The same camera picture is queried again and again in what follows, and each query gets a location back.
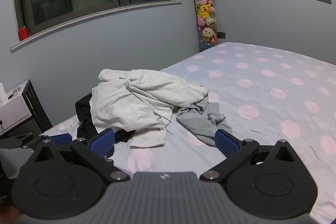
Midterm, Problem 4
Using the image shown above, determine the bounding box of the grey garment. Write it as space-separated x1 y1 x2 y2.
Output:
176 101 233 146

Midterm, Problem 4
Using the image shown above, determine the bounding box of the cream long-sleeve garment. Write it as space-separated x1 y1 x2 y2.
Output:
91 69 174 149

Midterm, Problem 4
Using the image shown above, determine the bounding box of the black garment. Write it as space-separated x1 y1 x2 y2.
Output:
75 94 137 143

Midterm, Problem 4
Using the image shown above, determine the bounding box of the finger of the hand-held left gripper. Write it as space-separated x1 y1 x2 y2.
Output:
0 133 73 149

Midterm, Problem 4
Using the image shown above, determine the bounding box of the clear tube of plush toys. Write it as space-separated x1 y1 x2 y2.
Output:
191 0 219 52

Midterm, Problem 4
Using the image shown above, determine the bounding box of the polka dot bed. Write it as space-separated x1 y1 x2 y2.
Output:
42 42 336 224

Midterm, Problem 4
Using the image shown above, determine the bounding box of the black slatted frame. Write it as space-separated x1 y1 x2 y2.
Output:
21 80 53 132

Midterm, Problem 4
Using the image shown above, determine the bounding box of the white window sill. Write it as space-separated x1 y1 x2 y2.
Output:
10 0 182 52

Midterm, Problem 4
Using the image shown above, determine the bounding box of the red bottle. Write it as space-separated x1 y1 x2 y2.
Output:
18 26 29 41

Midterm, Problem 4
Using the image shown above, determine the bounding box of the white nightstand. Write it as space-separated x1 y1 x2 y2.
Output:
0 81 33 135

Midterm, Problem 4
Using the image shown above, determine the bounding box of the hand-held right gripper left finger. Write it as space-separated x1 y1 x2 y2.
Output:
22 128 130 184

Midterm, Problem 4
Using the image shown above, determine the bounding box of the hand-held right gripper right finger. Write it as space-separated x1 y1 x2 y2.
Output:
199 129 305 184

